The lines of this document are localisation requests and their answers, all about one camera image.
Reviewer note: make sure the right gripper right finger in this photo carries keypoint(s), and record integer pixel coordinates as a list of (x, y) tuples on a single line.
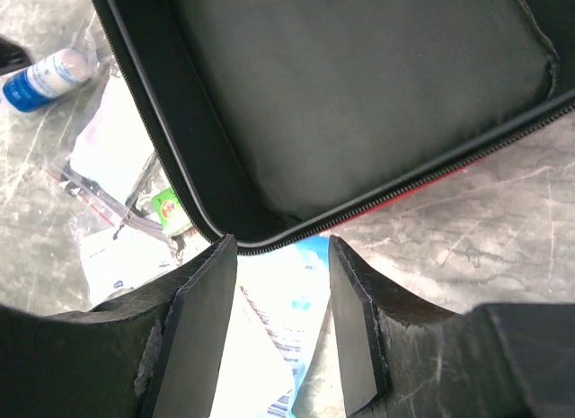
[(402, 356)]

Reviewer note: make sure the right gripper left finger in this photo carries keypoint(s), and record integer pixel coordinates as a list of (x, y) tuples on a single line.
[(153, 352)]

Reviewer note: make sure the small green box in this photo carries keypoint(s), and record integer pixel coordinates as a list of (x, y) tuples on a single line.
[(171, 213)]

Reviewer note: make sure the red black medicine case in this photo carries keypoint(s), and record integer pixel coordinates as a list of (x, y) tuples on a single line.
[(278, 119)]

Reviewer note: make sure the blue white small bottle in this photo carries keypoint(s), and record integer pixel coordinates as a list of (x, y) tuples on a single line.
[(47, 80)]

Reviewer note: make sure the white blue wipe sachet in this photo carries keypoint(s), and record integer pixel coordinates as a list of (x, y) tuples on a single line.
[(117, 261)]

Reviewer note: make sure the blue white bandage packet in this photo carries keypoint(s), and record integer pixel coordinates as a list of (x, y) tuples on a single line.
[(279, 305)]

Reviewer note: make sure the clear bag with pads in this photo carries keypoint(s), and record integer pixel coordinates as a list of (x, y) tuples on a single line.
[(105, 159)]

